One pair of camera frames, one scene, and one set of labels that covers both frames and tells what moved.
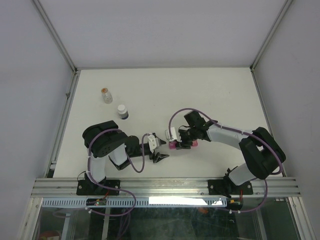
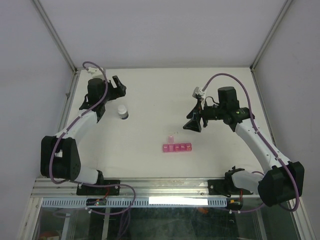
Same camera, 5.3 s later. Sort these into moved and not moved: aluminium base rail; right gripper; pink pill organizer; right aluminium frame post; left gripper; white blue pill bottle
Moved: pink pill organizer; left gripper; right gripper
Not moved: aluminium base rail; right aluminium frame post; white blue pill bottle
